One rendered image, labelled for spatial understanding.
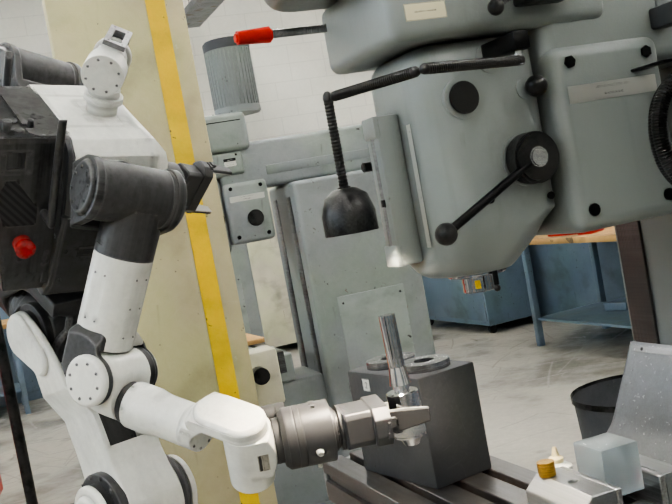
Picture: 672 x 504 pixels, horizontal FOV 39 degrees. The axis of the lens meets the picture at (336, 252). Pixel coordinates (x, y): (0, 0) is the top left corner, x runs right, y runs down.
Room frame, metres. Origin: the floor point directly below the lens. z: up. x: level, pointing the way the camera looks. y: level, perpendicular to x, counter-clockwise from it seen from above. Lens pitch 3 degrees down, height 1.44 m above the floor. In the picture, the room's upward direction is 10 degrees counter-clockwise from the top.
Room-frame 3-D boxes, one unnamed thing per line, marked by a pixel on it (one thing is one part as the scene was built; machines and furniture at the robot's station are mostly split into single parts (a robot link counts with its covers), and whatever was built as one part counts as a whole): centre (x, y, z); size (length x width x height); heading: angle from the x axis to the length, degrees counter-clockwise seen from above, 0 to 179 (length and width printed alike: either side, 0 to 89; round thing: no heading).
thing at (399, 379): (1.34, -0.06, 1.22); 0.03 x 0.03 x 0.11
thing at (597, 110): (1.43, -0.38, 1.47); 0.24 x 0.19 x 0.26; 21
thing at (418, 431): (1.34, -0.06, 1.12); 0.05 x 0.05 x 0.06
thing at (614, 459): (1.14, -0.28, 1.07); 0.06 x 0.05 x 0.06; 18
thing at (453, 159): (1.36, -0.20, 1.47); 0.21 x 0.19 x 0.32; 21
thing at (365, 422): (1.33, 0.03, 1.12); 0.13 x 0.12 x 0.10; 8
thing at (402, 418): (1.31, -0.06, 1.13); 0.06 x 0.02 x 0.03; 98
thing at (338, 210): (1.24, -0.03, 1.43); 0.07 x 0.07 x 0.06
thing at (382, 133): (1.32, -0.09, 1.45); 0.04 x 0.04 x 0.21; 21
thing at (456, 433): (1.64, -0.09, 1.05); 0.22 x 0.12 x 0.20; 31
